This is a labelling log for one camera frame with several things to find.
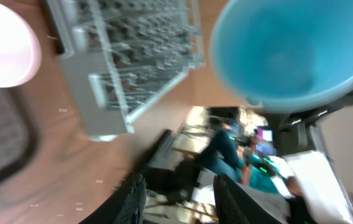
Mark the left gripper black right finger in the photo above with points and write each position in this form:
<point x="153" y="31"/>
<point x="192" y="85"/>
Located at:
<point x="235" y="206"/>

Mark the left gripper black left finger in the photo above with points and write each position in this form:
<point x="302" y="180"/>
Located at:
<point x="124" y="206"/>

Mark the light blue plastic cup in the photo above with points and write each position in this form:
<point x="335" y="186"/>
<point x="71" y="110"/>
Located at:
<point x="284" y="56"/>

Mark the pink plastic cup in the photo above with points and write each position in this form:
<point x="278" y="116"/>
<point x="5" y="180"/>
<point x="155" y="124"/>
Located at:
<point x="20" y="51"/>

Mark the grey dishwasher rack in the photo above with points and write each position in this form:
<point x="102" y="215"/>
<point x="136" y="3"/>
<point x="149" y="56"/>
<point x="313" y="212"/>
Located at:
<point x="121" y="56"/>

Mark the seated person in teal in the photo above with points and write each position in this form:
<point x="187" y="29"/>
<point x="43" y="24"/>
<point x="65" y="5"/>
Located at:
<point x="220" y="156"/>

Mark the dark brown serving tray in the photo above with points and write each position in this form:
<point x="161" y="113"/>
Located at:
<point x="19" y="135"/>

